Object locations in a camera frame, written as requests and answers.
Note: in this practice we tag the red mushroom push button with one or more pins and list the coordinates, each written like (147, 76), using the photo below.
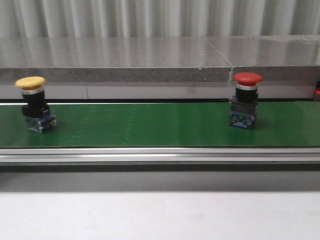
(243, 109)

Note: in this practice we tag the yellow mushroom push button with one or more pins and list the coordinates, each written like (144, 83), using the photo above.
(36, 112)

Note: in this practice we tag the green conveyor belt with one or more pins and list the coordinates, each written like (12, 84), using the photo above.
(201, 124)

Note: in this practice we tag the grey stone slab left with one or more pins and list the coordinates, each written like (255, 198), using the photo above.
(112, 60)

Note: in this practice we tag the grey stone slab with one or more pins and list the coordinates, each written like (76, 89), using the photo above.
(276, 58)
(112, 60)

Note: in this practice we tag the grey stone slab right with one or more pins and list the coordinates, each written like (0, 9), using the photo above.
(276, 58)

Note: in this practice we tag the red plastic tray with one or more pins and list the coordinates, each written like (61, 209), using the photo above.
(317, 92)

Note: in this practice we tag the aluminium conveyor frame rail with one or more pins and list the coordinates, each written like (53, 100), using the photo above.
(159, 159)

